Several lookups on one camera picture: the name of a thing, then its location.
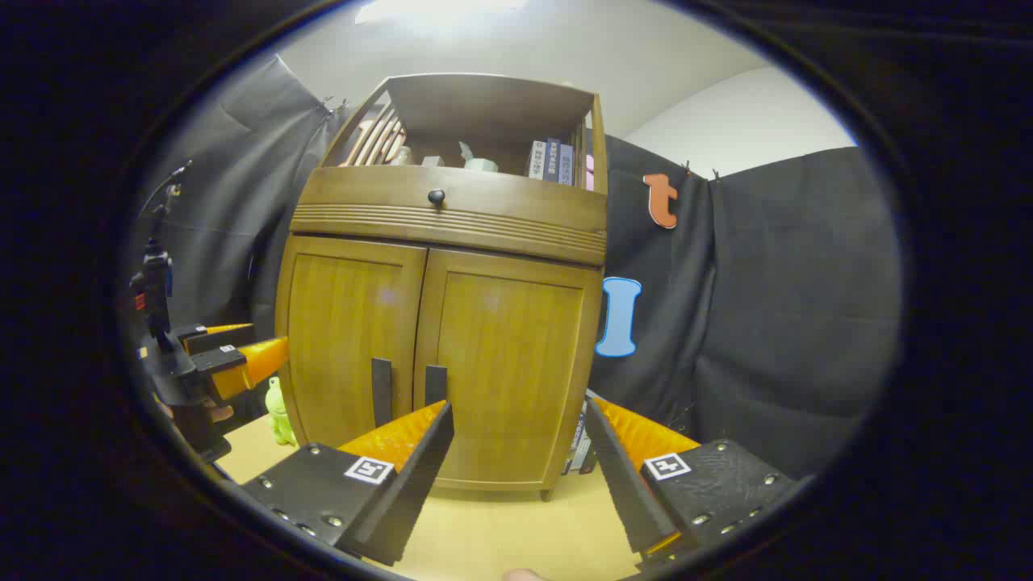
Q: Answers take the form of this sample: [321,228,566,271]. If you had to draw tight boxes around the green frog toy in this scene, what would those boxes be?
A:
[265,377,300,447]

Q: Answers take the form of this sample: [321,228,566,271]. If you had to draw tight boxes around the ceiling light panel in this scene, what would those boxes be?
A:
[355,0,529,25]

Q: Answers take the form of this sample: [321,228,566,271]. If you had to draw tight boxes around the wooden double-door shoe cabinet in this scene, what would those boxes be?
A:
[274,73,609,501]

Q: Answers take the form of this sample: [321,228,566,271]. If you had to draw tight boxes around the wooden cabinet door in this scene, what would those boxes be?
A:
[282,235,428,449]
[413,248,604,490]

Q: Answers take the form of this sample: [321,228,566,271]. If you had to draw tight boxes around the wooden drawer with black knob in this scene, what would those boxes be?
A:
[291,165,609,268]

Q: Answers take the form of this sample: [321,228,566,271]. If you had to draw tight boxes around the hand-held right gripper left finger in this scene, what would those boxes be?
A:
[240,399,454,567]

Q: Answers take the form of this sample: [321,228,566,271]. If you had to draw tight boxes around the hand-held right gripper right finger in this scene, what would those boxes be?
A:
[584,395,800,575]

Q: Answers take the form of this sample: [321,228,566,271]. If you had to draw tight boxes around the black backdrop cloth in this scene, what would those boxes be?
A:
[133,55,903,482]

